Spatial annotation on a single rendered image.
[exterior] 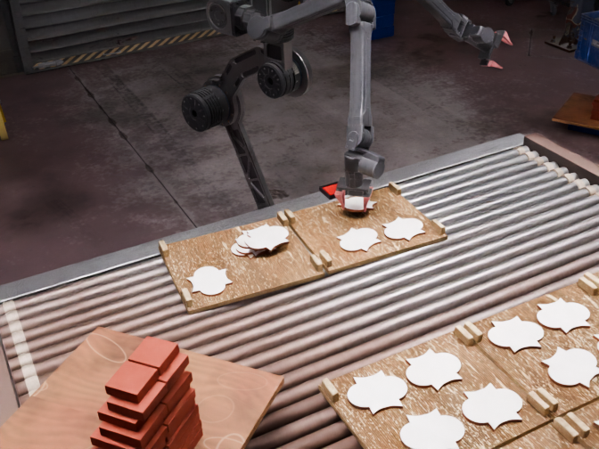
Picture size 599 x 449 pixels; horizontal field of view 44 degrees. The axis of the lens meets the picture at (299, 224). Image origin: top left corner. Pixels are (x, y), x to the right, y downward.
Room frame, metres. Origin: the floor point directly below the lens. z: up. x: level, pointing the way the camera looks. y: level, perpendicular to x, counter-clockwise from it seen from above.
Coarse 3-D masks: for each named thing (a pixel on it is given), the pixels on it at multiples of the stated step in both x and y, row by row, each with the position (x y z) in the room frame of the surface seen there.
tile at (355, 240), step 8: (352, 232) 1.94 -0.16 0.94; (360, 232) 1.94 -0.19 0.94; (368, 232) 1.94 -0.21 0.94; (344, 240) 1.90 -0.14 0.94; (352, 240) 1.90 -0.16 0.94; (360, 240) 1.90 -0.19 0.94; (368, 240) 1.89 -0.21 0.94; (376, 240) 1.89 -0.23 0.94; (344, 248) 1.86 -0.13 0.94; (352, 248) 1.86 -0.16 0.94; (360, 248) 1.85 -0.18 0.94; (368, 248) 1.86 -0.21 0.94
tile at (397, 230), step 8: (384, 224) 1.98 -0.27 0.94; (392, 224) 1.97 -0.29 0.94; (400, 224) 1.97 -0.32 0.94; (408, 224) 1.97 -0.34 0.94; (416, 224) 1.97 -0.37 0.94; (384, 232) 1.94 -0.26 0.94; (392, 232) 1.93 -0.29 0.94; (400, 232) 1.93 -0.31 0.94; (408, 232) 1.93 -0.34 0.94; (416, 232) 1.93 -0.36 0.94; (424, 232) 1.93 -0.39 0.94; (392, 240) 1.90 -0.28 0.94; (400, 240) 1.90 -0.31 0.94; (408, 240) 1.89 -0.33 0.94
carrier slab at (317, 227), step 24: (384, 192) 2.19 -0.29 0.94; (312, 216) 2.06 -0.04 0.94; (336, 216) 2.05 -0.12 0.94; (360, 216) 2.04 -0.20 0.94; (384, 216) 2.04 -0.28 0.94; (408, 216) 2.03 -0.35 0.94; (312, 240) 1.92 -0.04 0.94; (336, 240) 1.91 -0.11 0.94; (384, 240) 1.90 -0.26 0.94; (432, 240) 1.89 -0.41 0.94; (336, 264) 1.79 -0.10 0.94; (360, 264) 1.80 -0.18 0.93
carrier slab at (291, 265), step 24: (192, 240) 1.95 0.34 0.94; (216, 240) 1.94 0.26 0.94; (288, 240) 1.93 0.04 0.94; (168, 264) 1.82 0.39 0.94; (192, 264) 1.82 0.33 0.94; (216, 264) 1.81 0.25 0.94; (240, 264) 1.81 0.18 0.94; (264, 264) 1.80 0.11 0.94; (288, 264) 1.80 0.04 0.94; (192, 288) 1.70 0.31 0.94; (240, 288) 1.69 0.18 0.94; (264, 288) 1.68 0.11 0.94; (192, 312) 1.60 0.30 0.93
